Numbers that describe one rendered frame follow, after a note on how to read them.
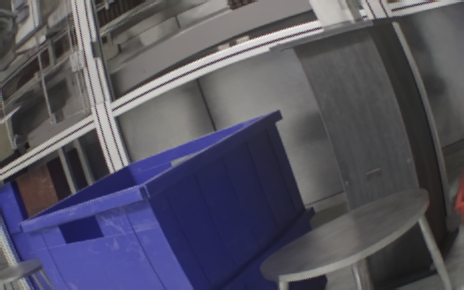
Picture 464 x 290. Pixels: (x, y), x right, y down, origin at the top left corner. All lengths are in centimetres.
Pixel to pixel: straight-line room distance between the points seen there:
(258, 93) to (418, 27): 61
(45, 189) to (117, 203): 128
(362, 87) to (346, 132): 10
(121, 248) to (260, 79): 109
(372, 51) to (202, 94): 99
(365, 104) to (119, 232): 50
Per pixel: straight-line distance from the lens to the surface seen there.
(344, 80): 129
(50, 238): 121
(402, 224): 95
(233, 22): 181
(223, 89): 212
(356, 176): 132
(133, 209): 105
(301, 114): 205
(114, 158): 195
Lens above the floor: 51
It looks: 4 degrees down
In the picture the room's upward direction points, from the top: 21 degrees counter-clockwise
